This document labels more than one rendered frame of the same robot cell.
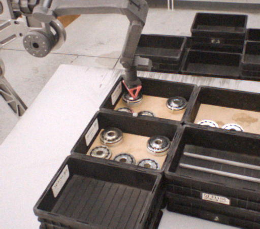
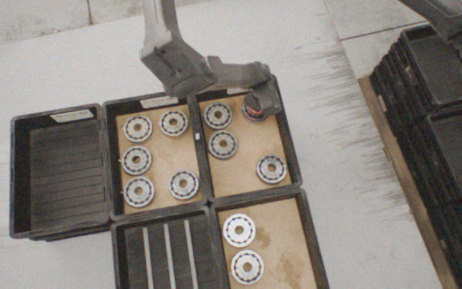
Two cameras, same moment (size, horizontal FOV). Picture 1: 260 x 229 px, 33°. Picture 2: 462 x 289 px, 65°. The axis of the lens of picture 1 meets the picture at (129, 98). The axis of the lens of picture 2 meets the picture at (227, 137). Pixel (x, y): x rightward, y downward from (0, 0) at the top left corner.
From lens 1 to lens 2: 143 cm
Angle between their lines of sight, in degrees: 45
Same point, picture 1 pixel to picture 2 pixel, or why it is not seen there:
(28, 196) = (95, 86)
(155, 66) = (412, 80)
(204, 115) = (272, 212)
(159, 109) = (255, 151)
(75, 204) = (67, 144)
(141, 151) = (170, 169)
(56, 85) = (271, 0)
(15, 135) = not seen: hidden behind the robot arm
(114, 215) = (67, 191)
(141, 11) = (177, 80)
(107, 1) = (150, 15)
